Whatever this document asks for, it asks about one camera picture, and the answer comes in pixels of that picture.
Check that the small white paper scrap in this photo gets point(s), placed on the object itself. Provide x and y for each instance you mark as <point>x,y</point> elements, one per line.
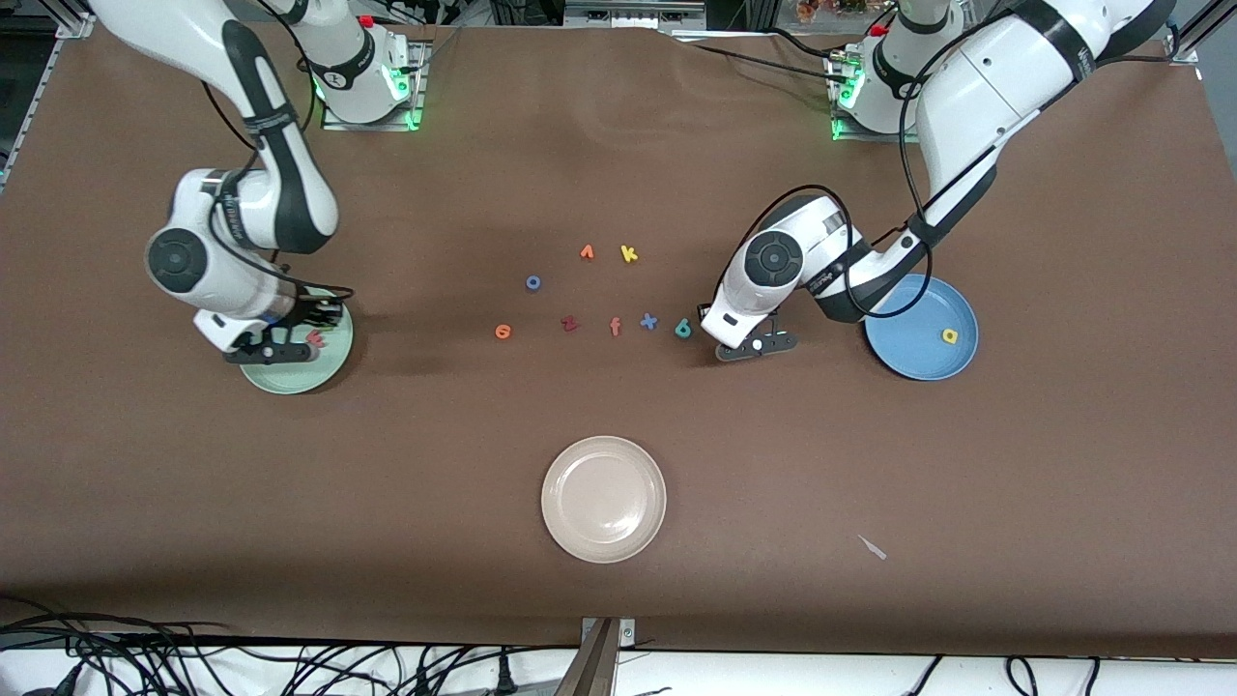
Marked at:
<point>873,547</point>

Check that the beige plate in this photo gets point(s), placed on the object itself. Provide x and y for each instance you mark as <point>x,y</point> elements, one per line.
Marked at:
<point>604,499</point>

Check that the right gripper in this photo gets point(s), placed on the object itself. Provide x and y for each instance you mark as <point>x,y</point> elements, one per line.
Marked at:
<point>302,316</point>

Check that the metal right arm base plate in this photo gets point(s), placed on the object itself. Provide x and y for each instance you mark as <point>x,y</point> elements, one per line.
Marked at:
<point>417,97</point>

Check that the green plate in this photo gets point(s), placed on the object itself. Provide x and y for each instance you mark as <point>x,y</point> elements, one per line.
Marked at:
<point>309,372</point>

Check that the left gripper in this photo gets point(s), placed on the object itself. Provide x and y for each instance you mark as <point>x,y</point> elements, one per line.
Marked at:
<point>702,307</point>

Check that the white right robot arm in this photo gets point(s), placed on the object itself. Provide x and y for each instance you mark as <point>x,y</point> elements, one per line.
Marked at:
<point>179,261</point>

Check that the blue plate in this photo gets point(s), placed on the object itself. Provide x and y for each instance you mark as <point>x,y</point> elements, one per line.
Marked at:
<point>918,353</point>

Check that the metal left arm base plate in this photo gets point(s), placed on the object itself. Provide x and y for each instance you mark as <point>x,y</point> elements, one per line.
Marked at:
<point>870,136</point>

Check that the grey metal frame unit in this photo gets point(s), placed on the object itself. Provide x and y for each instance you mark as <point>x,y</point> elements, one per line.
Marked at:
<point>628,12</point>

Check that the blue foam letter x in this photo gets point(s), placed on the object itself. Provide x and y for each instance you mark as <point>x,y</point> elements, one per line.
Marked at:
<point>648,321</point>

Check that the teal foam letter b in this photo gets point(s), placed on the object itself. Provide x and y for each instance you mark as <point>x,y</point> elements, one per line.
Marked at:
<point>683,330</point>

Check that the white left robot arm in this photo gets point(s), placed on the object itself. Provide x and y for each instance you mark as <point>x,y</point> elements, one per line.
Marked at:
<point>773,259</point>

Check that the metal table edge bracket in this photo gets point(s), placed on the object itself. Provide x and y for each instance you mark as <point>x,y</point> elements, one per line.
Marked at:
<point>599,667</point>

